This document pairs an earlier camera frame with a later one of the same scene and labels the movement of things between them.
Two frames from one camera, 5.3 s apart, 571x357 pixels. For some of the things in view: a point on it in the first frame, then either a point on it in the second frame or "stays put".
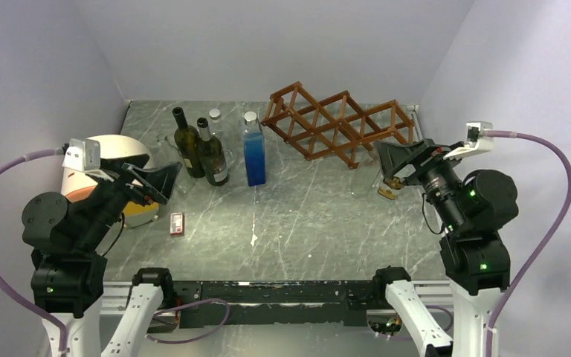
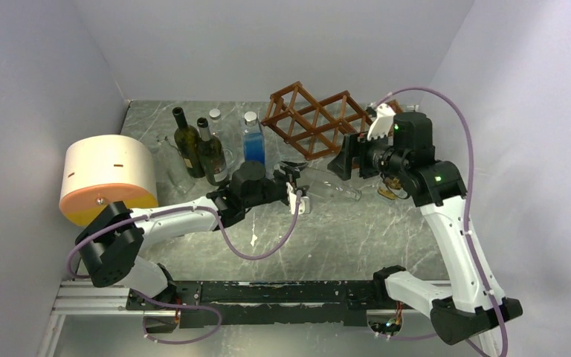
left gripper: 155,183 to 293,172
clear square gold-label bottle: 389,187 stays put
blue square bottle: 254,151 stays put
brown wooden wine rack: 338,125 stays put
